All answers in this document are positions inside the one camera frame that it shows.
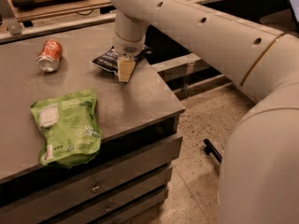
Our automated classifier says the blue chip bag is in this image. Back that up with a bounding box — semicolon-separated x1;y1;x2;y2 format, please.
92;45;151;74

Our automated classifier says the orange soda can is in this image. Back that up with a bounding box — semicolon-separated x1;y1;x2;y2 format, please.
36;39;63;73

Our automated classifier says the grey drawer cabinet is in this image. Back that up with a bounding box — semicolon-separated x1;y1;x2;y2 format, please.
0;23;184;224

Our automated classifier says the wooden shelf unit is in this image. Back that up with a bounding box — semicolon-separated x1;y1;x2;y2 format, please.
0;0;283;45

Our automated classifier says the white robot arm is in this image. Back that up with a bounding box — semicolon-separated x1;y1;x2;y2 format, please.
110;0;299;224

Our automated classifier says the green snack bag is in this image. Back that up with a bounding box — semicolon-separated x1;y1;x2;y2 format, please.
31;90;102;168

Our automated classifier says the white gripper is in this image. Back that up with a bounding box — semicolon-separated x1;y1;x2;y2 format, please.
112;33;145;82

